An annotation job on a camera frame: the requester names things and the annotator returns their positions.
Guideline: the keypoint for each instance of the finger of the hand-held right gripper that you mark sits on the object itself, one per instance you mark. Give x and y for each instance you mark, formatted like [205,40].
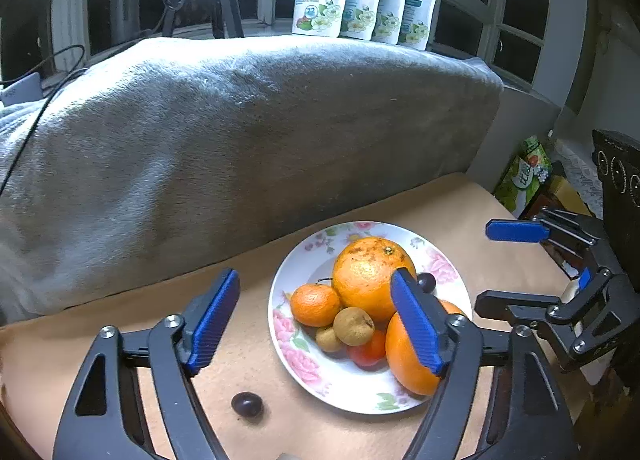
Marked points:
[515,231]
[520,306]

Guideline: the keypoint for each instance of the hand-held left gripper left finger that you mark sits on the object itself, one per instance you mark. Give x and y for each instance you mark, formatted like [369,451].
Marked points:
[212,322]

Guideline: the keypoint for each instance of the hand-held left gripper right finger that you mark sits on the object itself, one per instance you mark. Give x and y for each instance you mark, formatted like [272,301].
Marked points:
[417,327]

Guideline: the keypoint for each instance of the smooth oval orange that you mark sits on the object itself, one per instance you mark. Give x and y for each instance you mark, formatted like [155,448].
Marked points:
[407,360]

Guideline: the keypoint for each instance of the dark round chestnut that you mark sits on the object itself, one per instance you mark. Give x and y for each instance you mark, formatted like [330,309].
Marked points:
[427,282]

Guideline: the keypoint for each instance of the red tomato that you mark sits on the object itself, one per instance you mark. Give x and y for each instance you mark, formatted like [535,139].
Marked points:
[367,352]

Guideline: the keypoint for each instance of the brown longan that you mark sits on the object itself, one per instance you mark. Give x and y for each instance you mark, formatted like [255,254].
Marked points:
[327,339]
[352,326]

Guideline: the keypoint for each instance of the rough round orange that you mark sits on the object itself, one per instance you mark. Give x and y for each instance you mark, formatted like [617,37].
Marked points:
[365,275]

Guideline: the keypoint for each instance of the dark grape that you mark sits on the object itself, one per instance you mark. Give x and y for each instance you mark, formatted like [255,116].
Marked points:
[247,404]

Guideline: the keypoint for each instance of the tangerine with stem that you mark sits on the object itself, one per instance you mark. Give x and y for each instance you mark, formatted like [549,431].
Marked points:
[314,305]

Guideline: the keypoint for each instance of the white floral plate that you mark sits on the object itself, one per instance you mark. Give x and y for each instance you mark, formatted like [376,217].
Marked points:
[305,265]

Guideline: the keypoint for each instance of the green snack packet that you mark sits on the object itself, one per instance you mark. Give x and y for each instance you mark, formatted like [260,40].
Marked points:
[525,175]

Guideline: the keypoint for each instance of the brown box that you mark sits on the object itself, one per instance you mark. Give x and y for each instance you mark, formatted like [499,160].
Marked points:
[560,195]

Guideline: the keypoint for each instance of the grey plush blanket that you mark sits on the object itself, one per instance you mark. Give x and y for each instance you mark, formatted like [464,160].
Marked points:
[225,140]

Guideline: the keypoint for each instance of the white framed window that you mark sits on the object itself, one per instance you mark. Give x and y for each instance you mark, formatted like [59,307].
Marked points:
[492,5]

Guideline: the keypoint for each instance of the white power adapter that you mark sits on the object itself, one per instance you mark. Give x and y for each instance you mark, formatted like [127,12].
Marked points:
[20,90]

